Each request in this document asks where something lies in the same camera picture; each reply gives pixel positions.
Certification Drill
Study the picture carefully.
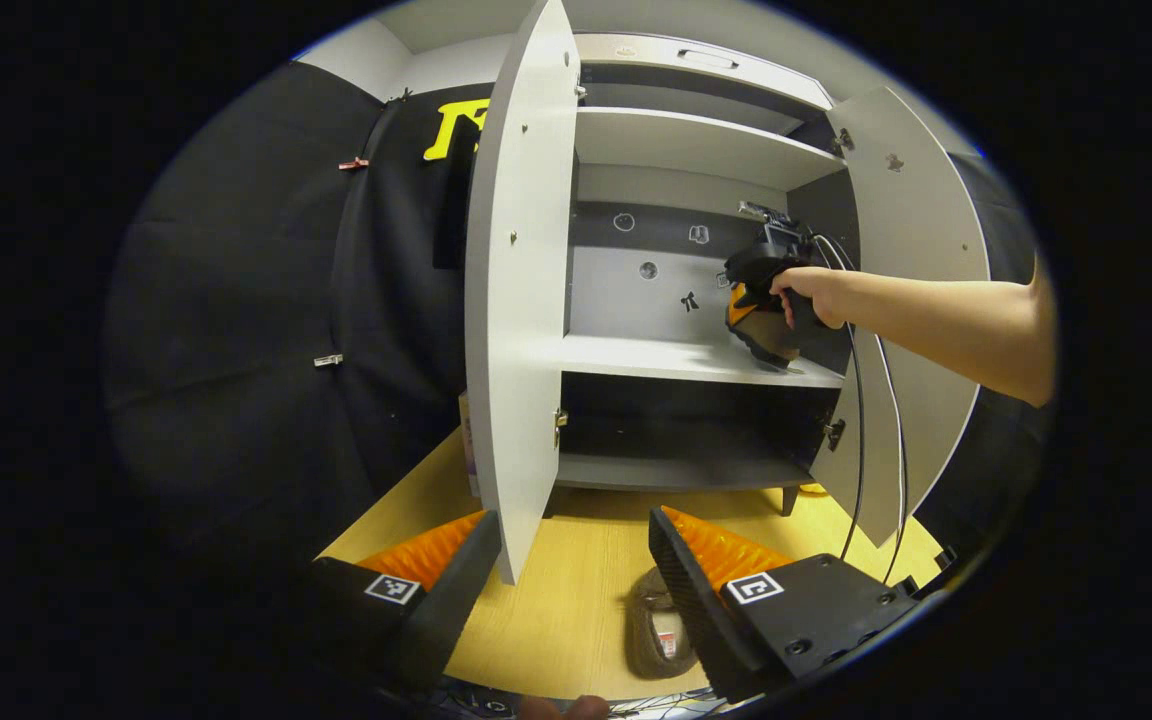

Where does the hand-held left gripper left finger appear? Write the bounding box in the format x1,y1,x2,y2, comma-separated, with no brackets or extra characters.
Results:
311,510,503,696

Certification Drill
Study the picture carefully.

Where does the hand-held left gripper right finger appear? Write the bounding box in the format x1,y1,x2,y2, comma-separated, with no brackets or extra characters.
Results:
648,506,922,704

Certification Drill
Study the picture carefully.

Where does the grey shoe cabinet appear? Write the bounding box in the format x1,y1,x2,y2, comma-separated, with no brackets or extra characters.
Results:
556,33,862,516

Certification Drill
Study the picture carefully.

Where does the grey cabinet door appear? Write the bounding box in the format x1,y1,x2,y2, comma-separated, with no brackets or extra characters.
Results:
464,0,582,586
811,87,992,548

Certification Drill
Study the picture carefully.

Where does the beige cabinet drawer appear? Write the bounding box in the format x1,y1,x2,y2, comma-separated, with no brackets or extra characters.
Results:
576,33,835,111

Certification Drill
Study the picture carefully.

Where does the small printed box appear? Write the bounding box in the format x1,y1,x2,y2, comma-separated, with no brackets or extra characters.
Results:
457,392,482,499

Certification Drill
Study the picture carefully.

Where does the black backdrop cloth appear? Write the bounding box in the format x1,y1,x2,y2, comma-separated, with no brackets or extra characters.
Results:
104,62,1052,601

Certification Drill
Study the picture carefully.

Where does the black cable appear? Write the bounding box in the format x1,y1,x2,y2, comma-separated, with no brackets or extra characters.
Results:
811,235,867,561
821,235,909,586

